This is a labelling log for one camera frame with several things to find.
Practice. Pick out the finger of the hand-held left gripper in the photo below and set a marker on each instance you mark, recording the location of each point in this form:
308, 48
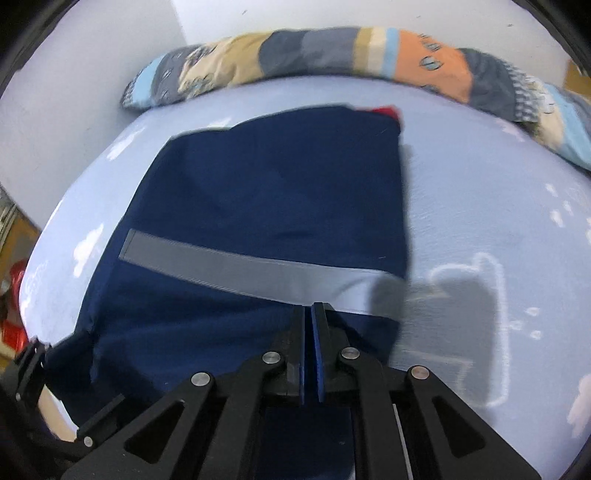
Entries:
31, 369
99, 422

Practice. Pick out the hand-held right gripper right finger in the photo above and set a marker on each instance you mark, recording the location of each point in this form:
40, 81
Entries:
316, 355

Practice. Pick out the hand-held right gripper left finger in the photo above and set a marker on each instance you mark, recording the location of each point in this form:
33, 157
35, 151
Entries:
301, 355

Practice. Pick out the navy jacket with red collar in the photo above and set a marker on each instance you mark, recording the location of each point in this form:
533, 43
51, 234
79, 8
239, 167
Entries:
277, 184

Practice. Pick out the red plastic object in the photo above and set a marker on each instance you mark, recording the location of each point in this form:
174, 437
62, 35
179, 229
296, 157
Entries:
11, 314

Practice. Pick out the brown wooden furniture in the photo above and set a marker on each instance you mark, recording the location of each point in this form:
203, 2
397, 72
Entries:
16, 249

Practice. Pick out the rolled patchwork quilt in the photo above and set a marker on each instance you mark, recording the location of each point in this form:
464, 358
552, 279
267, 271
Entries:
323, 50

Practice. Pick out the wooden headboard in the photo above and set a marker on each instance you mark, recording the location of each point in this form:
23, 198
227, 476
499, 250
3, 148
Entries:
573, 77

